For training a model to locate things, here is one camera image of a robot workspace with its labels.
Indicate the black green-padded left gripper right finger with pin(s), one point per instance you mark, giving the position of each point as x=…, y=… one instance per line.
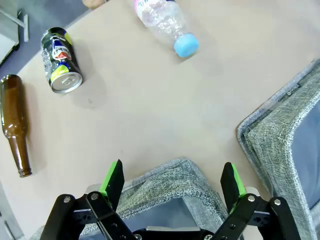
x=231, y=185

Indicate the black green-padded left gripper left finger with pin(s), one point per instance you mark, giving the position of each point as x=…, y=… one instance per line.
x=113, y=182

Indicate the black yellow Pepsi can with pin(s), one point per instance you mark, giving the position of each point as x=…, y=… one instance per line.
x=61, y=60

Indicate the clear bottle with blue cap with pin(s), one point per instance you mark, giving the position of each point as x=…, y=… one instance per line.
x=162, y=22

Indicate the grey fabric basket with window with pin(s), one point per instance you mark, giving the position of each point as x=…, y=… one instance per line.
x=277, y=130

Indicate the person's hand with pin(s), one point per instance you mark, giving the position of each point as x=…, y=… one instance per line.
x=93, y=3

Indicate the brown glass bottle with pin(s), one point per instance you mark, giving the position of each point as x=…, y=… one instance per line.
x=13, y=112

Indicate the white furniture base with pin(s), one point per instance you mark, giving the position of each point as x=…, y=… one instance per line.
x=6, y=46

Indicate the grey metal frame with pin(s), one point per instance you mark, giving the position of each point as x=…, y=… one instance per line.
x=24, y=25

